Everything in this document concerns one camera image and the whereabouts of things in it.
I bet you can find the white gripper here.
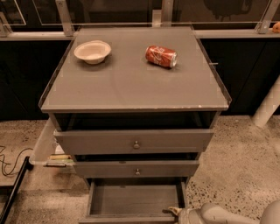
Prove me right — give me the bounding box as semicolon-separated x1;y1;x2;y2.
168;206;201;224

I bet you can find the grey bottom drawer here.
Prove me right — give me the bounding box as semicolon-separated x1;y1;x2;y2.
79;178;187;224

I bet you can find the grey drawer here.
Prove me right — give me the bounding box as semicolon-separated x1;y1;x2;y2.
74;160;199;178
79;178;187;224
54;129;214;155

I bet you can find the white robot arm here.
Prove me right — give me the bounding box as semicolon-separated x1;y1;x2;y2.
168;200;280;224

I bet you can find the grey middle drawer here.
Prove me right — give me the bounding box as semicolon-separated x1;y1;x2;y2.
74;160;199;178

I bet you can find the grey top drawer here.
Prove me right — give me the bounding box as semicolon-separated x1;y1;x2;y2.
54;129;214;155

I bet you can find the grey drawer cabinet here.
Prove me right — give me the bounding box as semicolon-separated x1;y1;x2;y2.
38;25;233;191

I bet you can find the black metal floor bar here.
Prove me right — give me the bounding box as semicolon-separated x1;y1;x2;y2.
0;157;33;224

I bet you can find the red soda can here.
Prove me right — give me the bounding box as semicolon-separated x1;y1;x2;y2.
145;45;178;68

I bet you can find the white paper bowl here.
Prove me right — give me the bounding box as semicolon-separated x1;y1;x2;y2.
73;40;111;65

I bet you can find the orange fruit on ledge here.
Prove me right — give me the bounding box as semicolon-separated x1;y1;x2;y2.
272;22;280;33

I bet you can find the white pipe post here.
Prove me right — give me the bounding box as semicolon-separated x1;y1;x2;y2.
252;75;280;128

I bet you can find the metal railing frame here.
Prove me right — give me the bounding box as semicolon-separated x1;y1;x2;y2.
0;0;280;41

